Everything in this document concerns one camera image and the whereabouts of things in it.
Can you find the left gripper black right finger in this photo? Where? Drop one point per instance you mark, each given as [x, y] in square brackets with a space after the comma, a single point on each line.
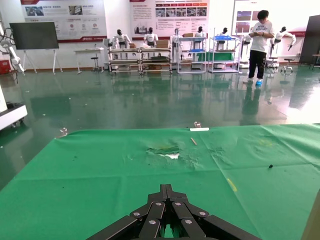
[187, 217]

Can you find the black round stool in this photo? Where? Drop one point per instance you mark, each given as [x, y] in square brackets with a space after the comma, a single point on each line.
[94, 58]

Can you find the red box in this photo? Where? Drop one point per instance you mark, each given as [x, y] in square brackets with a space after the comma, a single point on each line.
[5, 67]

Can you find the white side table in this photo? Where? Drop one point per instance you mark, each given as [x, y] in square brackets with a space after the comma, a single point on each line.
[88, 51]

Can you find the metal rack with cardboard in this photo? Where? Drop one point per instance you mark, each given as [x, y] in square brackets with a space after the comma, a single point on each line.
[123, 61]
[156, 60]

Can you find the white black humanoid robot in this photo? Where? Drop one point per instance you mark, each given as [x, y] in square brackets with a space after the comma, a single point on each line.
[200, 32]
[224, 31]
[121, 38]
[176, 37]
[283, 35]
[151, 37]

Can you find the wall poster with photo row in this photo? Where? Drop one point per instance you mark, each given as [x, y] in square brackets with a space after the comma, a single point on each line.
[170, 25]

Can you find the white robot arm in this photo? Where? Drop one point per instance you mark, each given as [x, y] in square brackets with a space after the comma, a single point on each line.
[13, 56]

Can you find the white rack with green panel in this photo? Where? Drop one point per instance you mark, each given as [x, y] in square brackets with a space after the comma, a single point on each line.
[201, 56]

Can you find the large open cardboard box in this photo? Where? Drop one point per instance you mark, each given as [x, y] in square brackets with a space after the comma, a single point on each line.
[313, 220]

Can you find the white wheeled machine base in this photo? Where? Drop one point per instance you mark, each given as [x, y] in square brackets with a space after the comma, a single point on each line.
[12, 115]

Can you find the white rack with blue tray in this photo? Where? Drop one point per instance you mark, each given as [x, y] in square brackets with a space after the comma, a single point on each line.
[222, 56]

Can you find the black screen on stand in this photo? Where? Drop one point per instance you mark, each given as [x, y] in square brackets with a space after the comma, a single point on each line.
[33, 35]

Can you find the chrome base stool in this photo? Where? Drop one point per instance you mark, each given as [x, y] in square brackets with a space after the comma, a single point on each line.
[287, 70]

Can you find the green table cloth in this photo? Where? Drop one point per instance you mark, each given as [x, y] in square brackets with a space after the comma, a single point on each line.
[100, 175]

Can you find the tall black panel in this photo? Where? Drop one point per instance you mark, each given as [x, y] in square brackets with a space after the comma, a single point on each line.
[311, 40]

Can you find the long tan tape strip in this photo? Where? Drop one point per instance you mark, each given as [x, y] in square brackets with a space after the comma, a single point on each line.
[194, 141]

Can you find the wall poster with brown photos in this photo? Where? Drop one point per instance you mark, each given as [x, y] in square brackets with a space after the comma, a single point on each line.
[243, 17]

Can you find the cardboard box on rack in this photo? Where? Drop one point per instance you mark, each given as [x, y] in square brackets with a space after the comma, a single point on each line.
[162, 43]

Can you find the yellow tape strip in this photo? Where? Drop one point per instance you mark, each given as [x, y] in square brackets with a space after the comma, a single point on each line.
[232, 185]

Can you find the wall poster with round icons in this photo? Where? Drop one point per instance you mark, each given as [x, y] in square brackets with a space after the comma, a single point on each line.
[62, 22]

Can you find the silver metal binder clip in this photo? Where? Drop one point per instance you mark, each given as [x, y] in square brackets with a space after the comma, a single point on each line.
[63, 130]
[199, 129]

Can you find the person in white shirt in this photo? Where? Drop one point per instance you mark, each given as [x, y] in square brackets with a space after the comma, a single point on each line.
[261, 37]

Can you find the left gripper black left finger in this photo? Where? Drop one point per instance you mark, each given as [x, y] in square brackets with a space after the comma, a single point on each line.
[150, 217]

